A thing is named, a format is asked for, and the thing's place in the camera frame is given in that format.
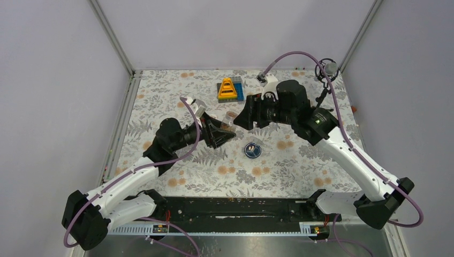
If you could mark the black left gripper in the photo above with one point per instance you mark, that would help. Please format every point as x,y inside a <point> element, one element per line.
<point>213,138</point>

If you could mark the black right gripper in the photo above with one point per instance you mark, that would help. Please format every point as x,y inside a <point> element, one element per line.
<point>253,111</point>

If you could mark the small amber pill bottle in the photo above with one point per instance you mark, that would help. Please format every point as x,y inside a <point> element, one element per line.
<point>227,121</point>

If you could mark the round clear blue pill case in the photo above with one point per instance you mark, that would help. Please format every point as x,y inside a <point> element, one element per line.
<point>252,150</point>

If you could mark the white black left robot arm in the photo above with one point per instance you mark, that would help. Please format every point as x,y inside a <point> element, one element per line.
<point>89,217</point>

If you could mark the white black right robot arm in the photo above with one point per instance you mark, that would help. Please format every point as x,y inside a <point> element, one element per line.
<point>381,193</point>

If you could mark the yellow pyramid toy on blocks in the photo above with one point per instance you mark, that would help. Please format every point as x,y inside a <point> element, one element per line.
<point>230,90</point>

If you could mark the floral patterned table mat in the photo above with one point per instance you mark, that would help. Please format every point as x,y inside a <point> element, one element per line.
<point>288,166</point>

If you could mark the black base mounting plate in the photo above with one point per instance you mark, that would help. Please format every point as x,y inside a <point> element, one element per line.
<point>240,215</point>

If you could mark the black microphone on tripod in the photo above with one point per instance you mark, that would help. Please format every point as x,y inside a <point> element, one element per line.
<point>332,72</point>

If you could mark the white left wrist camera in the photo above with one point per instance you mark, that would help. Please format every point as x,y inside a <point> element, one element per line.
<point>197,106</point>

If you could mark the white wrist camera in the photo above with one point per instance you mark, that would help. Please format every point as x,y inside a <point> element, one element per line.
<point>197,106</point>
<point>269,83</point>

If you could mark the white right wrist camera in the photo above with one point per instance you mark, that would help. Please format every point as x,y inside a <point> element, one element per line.
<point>269,83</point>

